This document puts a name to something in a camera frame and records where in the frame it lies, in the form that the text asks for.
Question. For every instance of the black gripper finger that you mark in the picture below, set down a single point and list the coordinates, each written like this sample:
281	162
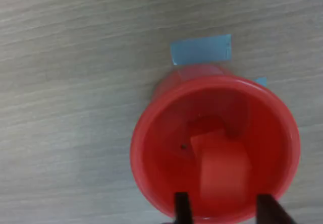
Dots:
270	211
183	209

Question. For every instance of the small red cube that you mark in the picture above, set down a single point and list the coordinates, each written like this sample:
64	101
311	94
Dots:
207	124
219	168

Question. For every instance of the red plastic bin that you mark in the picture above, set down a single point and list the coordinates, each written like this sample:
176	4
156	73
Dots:
156	145

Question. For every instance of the blue tape piece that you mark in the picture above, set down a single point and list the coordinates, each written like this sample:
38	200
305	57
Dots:
262	81
202	50

